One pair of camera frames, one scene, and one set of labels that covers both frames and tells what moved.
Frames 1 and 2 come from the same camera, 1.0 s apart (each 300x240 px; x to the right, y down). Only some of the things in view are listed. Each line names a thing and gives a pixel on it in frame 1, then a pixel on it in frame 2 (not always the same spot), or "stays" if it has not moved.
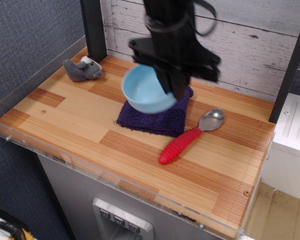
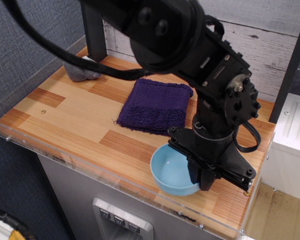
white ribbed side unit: [287, 168] stays
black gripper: [173, 45] → [214, 149]
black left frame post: [93, 27] stays
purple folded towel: [170, 122] stays
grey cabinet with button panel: [95, 209] stays
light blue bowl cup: [144, 91] → [169, 169]
